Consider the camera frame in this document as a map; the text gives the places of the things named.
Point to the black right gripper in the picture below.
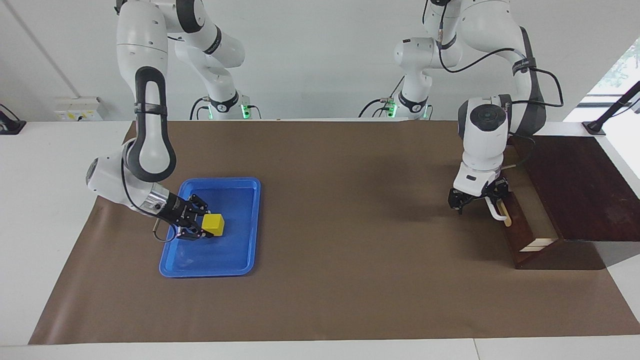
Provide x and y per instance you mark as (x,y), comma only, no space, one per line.
(177,210)

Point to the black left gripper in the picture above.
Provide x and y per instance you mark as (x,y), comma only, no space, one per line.
(480,198)

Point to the yellow block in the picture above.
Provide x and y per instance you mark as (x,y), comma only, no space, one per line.
(215,225)

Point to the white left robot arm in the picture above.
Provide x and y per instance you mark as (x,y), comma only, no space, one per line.
(482,140)

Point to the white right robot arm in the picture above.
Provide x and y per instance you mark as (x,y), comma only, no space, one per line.
(142,40)

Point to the blue plastic tray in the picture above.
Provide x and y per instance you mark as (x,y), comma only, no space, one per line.
(225,255)

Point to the dark wooden cabinet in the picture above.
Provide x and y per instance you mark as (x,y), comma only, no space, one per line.
(575,190)

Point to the brown table mat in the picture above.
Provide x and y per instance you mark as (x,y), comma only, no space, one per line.
(350,250)

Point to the bright window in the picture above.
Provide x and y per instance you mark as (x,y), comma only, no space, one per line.
(625,65)

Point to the black table clamp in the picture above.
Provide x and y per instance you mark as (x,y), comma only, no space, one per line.
(10,125)

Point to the white wall socket box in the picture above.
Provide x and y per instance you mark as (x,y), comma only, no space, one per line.
(75,110)

